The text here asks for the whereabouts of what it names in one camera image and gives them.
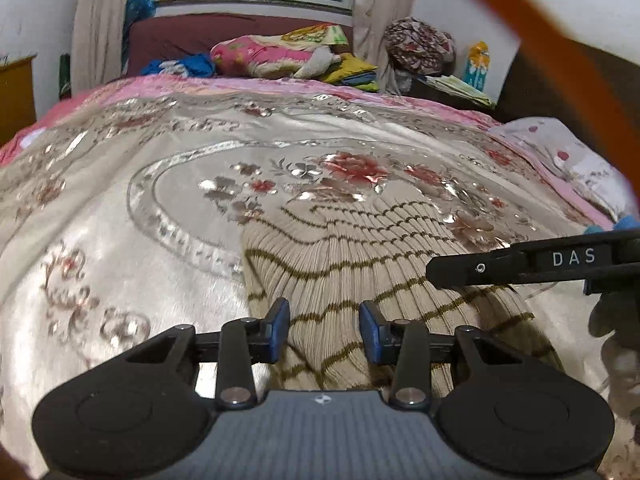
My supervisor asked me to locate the beige striped knit sweater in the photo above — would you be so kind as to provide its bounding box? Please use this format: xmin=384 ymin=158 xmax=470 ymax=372
xmin=239 ymin=181 xmax=565 ymax=390

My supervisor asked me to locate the right gloved hand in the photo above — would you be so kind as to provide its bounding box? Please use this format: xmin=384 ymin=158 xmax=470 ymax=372
xmin=588 ymin=292 xmax=639 ymax=444

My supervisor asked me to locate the white pink floral pillow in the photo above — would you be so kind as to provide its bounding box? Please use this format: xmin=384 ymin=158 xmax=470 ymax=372
xmin=488 ymin=117 xmax=639 ymax=221

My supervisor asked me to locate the floral satin bedspread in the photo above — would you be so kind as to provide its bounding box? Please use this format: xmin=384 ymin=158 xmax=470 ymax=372
xmin=1 ymin=76 xmax=639 ymax=479

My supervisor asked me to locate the stack of papers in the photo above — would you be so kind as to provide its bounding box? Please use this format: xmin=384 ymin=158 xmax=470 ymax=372
xmin=425 ymin=75 xmax=496 ymax=108

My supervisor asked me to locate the yellow blue carton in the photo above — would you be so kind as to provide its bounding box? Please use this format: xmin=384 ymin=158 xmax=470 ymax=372
xmin=463 ymin=41 xmax=490 ymax=91

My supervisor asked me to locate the yellow folded blanket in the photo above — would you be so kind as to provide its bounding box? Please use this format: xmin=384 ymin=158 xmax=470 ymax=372
xmin=320 ymin=53 xmax=380 ymax=92

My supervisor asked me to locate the dark floral bundle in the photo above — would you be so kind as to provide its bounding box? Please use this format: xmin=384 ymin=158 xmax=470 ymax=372
xmin=383 ymin=16 xmax=457 ymax=76

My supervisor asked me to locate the blue garment on bed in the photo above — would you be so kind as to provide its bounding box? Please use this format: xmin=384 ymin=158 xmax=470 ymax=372
xmin=140 ymin=53 xmax=216 ymax=78

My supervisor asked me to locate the pink floral folded quilt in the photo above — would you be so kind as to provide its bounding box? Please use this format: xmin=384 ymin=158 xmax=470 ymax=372
xmin=209 ymin=23 xmax=349 ymax=79

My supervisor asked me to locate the dark red headboard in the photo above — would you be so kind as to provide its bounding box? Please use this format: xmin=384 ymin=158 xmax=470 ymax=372
xmin=126 ymin=13 xmax=338 ymax=77

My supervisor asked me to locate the right beige curtain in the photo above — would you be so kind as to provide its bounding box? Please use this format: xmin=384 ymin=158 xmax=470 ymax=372
xmin=352 ymin=0 xmax=413 ymax=94

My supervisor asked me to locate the beige curtain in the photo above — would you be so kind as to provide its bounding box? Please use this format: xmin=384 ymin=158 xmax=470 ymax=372
xmin=70 ymin=0 xmax=127 ymax=94
xmin=352 ymin=0 xmax=413 ymax=94

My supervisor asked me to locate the blue hanging bag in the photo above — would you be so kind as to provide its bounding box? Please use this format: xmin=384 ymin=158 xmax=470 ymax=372
xmin=122 ymin=0 xmax=156 ymax=65

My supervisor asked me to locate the wooden cabinet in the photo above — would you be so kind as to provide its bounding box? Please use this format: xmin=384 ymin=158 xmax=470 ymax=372
xmin=0 ymin=54 xmax=36 ymax=144

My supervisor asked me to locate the left beige curtain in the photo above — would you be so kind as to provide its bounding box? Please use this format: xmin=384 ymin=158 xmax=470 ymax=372
xmin=70 ymin=0 xmax=127 ymax=94

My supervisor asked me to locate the orange wooden frame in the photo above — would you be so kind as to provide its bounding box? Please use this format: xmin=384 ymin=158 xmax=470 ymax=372
xmin=482 ymin=0 xmax=639 ymax=188

